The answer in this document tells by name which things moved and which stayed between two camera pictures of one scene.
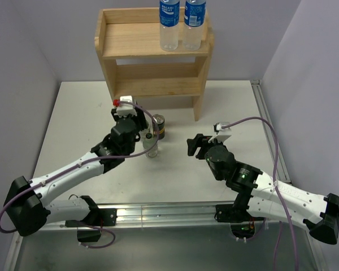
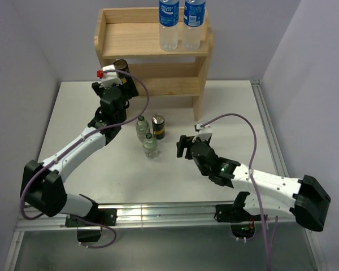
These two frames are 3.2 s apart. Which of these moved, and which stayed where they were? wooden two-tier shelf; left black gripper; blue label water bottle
Moved: left black gripper
Stayed: blue label water bottle; wooden two-tier shelf
